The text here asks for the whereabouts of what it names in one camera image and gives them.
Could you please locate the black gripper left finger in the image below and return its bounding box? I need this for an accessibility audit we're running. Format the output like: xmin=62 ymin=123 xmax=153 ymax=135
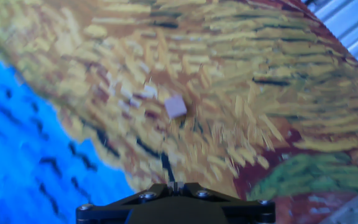
xmin=75 ymin=182 xmax=177 ymax=224

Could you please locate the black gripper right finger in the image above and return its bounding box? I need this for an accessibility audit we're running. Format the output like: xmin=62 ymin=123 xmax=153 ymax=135
xmin=176 ymin=182 xmax=277 ymax=224

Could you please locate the small wooden cube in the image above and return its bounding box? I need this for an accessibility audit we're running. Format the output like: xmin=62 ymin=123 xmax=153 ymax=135
xmin=164 ymin=94 xmax=188 ymax=120

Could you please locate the painted wheat field cloth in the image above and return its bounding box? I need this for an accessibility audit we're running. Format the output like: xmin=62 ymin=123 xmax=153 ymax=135
xmin=0 ymin=0 xmax=358 ymax=224

